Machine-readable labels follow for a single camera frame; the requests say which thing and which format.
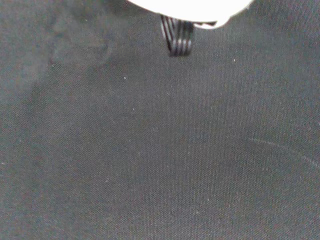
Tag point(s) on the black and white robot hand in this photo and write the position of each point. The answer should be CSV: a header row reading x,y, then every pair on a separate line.
x,y
190,10

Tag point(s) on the black bench cloth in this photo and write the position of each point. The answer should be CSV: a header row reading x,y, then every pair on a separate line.
x,y
150,150

